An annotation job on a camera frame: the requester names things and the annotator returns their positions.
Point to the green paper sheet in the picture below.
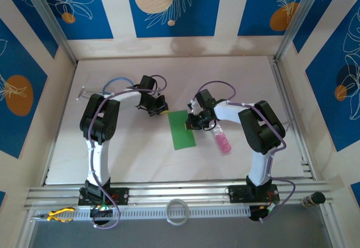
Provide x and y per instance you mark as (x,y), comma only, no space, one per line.
(181,135)

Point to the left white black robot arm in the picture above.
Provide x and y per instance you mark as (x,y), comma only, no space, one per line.
(98,118)

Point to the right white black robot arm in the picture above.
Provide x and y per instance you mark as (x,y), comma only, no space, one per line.
(261,127)

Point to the blue stethoscope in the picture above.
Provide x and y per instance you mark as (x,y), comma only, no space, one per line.
(120,78)

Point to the small green circuit board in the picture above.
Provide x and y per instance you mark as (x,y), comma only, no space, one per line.
(271,208)

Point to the small bottle black cap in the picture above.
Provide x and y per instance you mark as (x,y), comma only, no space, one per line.
(317,197)

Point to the aluminium mounting rail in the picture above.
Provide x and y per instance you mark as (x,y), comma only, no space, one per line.
(180,187)

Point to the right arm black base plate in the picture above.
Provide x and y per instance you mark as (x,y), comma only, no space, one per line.
(239,193)

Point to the aluminium table side rail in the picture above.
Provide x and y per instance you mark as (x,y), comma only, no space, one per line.
(284,90)

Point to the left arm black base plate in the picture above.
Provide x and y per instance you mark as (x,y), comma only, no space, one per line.
(121,196)

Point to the aluminium frame post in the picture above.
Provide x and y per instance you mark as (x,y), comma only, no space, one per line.
(50,23)
(298,20)

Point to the aluminium frame leg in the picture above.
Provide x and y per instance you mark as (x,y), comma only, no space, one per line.
(329,228)
(25,234)

